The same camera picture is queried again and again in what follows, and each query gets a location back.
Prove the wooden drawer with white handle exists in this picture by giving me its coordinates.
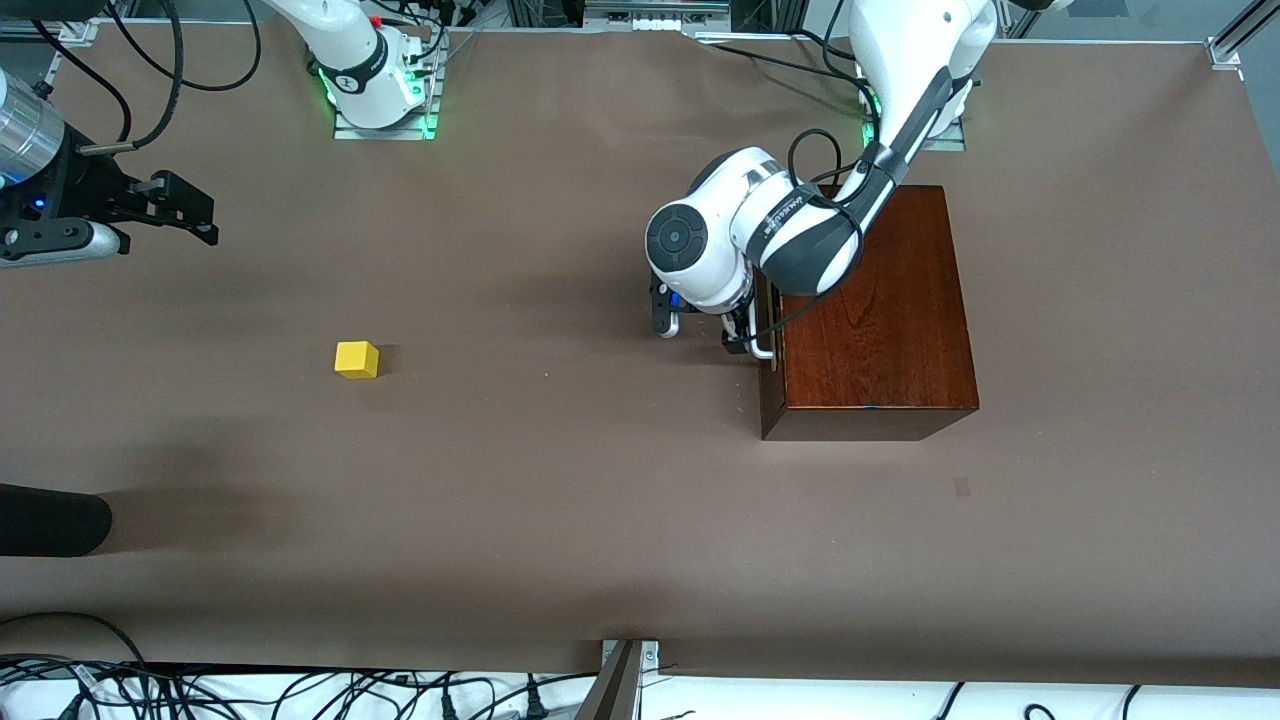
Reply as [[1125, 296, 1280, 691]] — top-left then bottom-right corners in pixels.
[[745, 275, 788, 373]]

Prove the yellow cube block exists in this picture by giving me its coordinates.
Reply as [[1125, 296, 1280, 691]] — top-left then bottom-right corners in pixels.
[[334, 340, 382, 381]]

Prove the dark brown wooden cabinet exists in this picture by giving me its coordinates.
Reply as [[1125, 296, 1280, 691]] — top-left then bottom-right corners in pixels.
[[757, 184, 980, 442]]

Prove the brown paper table cover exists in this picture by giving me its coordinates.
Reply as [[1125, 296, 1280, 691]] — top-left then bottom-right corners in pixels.
[[0, 22, 1280, 691]]

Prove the white socket strip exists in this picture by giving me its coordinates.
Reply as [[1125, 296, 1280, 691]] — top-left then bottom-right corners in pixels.
[[585, 0, 731, 29]]

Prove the black cylinder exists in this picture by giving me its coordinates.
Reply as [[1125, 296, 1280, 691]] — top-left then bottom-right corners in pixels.
[[0, 483, 113, 558]]

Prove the black cable with metal plug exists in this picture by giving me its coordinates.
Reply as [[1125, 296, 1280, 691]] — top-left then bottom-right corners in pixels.
[[78, 0, 188, 155]]

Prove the silver aluminium frame rail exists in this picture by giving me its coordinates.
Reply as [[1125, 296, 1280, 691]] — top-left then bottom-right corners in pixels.
[[0, 15, 103, 71]]

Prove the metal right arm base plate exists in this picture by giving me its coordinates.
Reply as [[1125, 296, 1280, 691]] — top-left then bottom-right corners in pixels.
[[333, 45, 448, 142]]

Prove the aluminium frame post with bracket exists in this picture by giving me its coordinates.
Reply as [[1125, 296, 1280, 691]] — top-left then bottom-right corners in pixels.
[[575, 639, 661, 720]]

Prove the silver aluminium frame corner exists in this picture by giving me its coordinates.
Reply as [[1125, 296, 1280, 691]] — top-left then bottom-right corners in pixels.
[[1205, 0, 1280, 71]]

